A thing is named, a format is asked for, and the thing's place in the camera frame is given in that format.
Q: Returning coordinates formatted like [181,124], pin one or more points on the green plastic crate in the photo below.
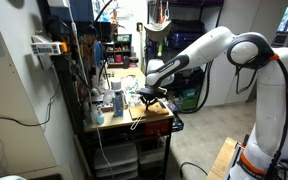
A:
[189,100]

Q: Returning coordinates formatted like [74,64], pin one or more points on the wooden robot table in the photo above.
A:
[221,160]

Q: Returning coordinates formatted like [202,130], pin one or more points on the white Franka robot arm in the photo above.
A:
[274,100]

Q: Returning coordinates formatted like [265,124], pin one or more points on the small white storage bin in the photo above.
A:
[150,156]

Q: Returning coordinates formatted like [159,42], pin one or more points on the wooden cutting board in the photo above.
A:
[149,111]

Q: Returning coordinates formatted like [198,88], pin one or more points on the black metal shelf rack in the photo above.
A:
[187,40]

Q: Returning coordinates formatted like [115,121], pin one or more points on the small blue sanitizer bottle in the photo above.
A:
[100,117]

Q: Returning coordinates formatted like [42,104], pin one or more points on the small black flat item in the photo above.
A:
[162,105]

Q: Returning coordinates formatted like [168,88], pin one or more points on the blue white spray can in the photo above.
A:
[118,100]

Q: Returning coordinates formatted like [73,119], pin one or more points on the wooden cubby shelf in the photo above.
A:
[117,50]

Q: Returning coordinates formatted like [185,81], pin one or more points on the wooden top workbench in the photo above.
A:
[117,121]

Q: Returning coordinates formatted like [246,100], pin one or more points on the red drawer front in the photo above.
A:
[157,127]

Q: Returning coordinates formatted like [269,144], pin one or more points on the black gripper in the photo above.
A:
[152,91]

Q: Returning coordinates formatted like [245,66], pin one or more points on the white power strip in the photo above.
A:
[45,48]

